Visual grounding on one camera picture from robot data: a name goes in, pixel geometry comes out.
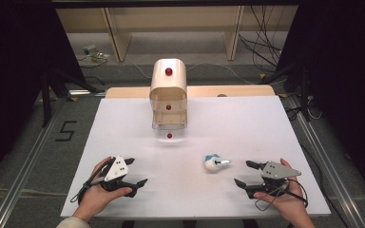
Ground blue and white small toy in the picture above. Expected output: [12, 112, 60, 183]
[203, 153, 232, 174]

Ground person's left hand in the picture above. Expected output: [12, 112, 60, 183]
[72, 156, 134, 222]

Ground clear drawer with red knob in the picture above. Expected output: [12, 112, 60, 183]
[151, 123, 188, 143]

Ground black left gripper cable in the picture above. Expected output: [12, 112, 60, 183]
[69, 158, 116, 204]

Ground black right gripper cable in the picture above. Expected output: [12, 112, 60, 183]
[254, 178, 309, 212]

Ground bundle of black cables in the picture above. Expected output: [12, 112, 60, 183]
[238, 5, 283, 74]

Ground grey power adapter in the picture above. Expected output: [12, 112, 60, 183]
[82, 44, 98, 55]

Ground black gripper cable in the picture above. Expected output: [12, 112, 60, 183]
[69, 158, 116, 204]
[254, 178, 309, 212]

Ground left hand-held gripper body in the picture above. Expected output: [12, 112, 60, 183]
[90, 156, 138, 199]

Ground black metal stand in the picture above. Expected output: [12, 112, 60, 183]
[261, 59, 312, 124]
[40, 66, 106, 128]

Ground person's right hand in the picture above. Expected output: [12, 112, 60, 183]
[253, 158, 311, 223]

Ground coiled cable in clear bag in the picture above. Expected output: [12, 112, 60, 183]
[89, 51, 111, 64]

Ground aluminium floor rail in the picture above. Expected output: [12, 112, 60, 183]
[288, 94, 365, 228]
[0, 97, 68, 228]

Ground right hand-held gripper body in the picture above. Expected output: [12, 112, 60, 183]
[245, 161, 302, 200]

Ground beige wooden desk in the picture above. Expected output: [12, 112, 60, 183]
[56, 5, 298, 63]

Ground cream drawer cabinet red knobs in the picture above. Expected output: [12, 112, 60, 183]
[149, 58, 188, 130]

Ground black curtain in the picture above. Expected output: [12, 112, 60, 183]
[275, 5, 365, 200]
[0, 5, 87, 193]

